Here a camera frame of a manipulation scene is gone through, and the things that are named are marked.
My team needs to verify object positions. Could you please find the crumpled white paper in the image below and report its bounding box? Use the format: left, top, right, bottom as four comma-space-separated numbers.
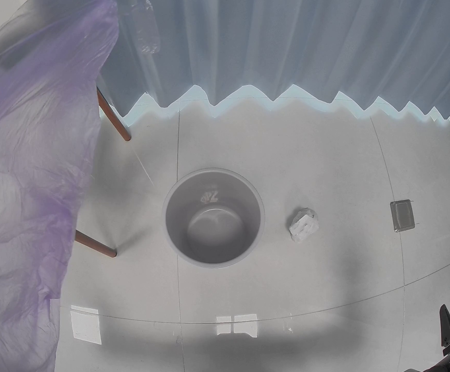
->
288, 206, 320, 244

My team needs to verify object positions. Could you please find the pale blue curtain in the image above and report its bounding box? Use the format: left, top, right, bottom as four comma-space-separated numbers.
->
23, 0, 450, 133

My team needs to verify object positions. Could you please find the purple plastic bag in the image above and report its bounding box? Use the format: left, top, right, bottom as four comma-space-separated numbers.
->
0, 0, 161, 372

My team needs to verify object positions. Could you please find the white wooden chair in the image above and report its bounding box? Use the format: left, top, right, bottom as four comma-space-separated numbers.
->
0, 0, 132, 258

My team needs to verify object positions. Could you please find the white trash bin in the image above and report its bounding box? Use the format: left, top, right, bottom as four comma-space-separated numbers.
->
162, 168, 266, 268

